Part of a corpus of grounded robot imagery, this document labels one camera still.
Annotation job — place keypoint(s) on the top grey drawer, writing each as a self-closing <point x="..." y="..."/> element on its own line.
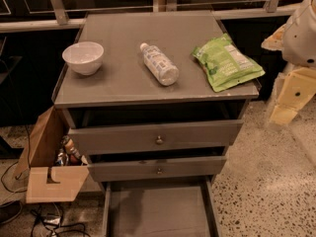
<point x="155" y="137"/>

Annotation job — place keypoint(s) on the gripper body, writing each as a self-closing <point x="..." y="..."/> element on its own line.
<point x="301" y="39"/>

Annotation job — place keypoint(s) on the wooden side box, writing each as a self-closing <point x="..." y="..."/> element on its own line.
<point x="48" y="182"/>

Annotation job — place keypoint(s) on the bottom grey drawer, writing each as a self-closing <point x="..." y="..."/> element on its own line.
<point x="178" y="207"/>

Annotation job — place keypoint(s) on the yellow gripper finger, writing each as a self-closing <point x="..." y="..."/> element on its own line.
<point x="298" y="88"/>
<point x="274" y="41"/>

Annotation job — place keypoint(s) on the white ceramic bowl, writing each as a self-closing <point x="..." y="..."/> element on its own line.
<point x="84" y="57"/>

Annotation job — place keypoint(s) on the grey drawer cabinet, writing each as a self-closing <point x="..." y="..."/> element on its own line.
<point x="125" y="92"/>

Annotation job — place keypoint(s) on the metal railing frame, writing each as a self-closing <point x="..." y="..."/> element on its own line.
<point x="42" y="15"/>

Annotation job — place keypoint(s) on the items inside wooden box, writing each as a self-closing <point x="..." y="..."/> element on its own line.
<point x="68" y="154"/>

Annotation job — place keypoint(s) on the clear plastic water bottle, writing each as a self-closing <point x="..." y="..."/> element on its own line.
<point x="164" y="70"/>

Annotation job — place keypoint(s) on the green snack bag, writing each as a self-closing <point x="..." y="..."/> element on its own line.
<point x="225" y="65"/>

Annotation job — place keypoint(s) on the grey drawer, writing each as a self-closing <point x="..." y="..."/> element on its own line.
<point x="178" y="207"/>
<point x="155" y="137"/>
<point x="156" y="169"/>

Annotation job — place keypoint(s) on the middle grey drawer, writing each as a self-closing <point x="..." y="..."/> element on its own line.
<point x="156" y="169"/>

